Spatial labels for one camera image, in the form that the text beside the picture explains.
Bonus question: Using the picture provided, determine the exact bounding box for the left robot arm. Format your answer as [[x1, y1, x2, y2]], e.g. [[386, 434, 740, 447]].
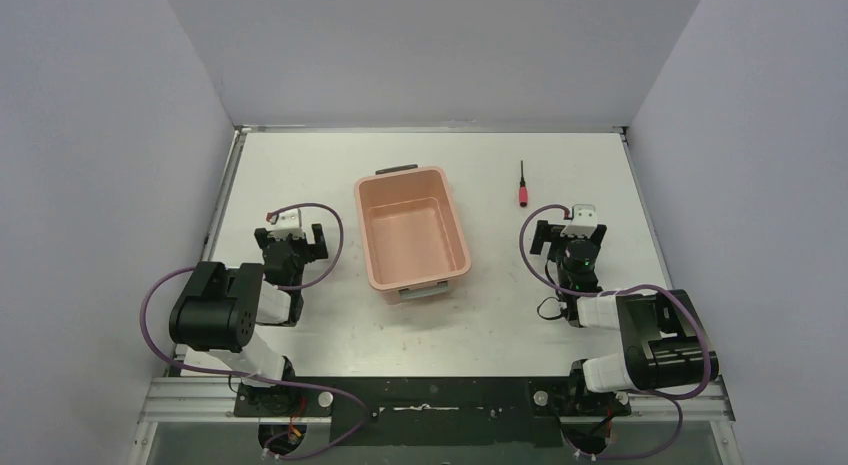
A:
[[169, 223, 329, 416]]

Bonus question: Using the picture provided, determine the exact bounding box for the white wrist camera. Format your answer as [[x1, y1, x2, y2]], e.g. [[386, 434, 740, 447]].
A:
[[560, 204, 598, 239], [266, 208, 305, 240]]

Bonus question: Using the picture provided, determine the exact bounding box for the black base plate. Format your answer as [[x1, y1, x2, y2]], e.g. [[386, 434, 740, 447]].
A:
[[233, 376, 631, 449]]

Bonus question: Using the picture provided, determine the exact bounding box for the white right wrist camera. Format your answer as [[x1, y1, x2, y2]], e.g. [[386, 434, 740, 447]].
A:
[[560, 204, 598, 239]]

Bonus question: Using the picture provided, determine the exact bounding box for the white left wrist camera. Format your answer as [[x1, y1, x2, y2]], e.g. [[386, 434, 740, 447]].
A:
[[266, 208, 305, 240]]

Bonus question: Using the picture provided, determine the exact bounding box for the pink plastic bin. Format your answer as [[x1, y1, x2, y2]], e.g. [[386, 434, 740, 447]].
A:
[[354, 164, 472, 305]]

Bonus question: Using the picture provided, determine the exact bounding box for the aluminium front rail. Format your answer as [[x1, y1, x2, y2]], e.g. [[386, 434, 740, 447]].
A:
[[138, 377, 736, 424]]

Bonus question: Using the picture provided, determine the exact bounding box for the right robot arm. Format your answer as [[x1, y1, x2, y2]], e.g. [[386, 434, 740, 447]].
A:
[[529, 220, 720, 414]]

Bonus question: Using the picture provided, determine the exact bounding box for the red handled screwdriver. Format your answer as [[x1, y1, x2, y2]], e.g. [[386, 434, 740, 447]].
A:
[[518, 161, 529, 208]]

